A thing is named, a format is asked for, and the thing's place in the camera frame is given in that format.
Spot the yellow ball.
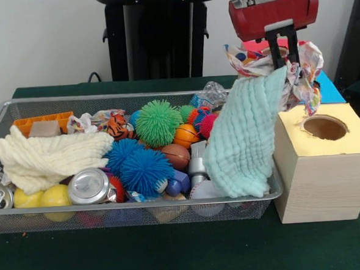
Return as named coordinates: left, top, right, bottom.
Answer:
left=39, top=183, right=71, bottom=208

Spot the cream muslin cloth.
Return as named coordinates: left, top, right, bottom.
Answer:
left=0, top=119, right=118, bottom=197

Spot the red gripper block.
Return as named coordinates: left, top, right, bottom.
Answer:
left=228, top=0, right=323, bottom=73

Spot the small brown football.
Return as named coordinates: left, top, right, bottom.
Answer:
left=159, top=142, right=192, bottom=173

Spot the orange tiger plush toy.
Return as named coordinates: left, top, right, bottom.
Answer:
left=107, top=113, right=137, bottom=142

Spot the silver wire mesh bin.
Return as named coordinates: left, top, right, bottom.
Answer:
left=0, top=82, right=286, bottom=235

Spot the wooden box with three holes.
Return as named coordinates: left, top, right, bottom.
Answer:
left=234, top=33, right=360, bottom=227

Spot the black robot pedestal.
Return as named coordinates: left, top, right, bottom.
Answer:
left=93, top=0, right=228, bottom=84

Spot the white cloth with colourful dots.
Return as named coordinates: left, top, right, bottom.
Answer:
left=223, top=38, right=328, bottom=122

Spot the mint green muslin cloth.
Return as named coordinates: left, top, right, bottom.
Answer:
left=198, top=70, right=294, bottom=201

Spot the green spiky rubber ball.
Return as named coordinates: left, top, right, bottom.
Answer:
left=134, top=98, right=185, bottom=149

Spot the blue spiky rubber ball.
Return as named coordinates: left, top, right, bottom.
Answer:
left=118, top=147, right=177, bottom=200
left=102, top=138, right=146, bottom=177

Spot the small orange basketball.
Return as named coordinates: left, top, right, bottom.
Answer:
left=171, top=123, right=201, bottom=150

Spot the silver drink can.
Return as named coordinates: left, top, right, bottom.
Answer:
left=66, top=166, right=118, bottom=206

